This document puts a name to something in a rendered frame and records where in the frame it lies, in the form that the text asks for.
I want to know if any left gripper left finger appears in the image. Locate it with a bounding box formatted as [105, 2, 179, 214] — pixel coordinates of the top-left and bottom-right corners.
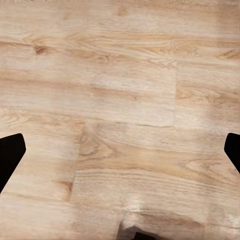
[0, 133, 26, 193]

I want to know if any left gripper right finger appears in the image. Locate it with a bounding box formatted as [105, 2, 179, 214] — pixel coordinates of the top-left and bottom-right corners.
[224, 133, 240, 173]

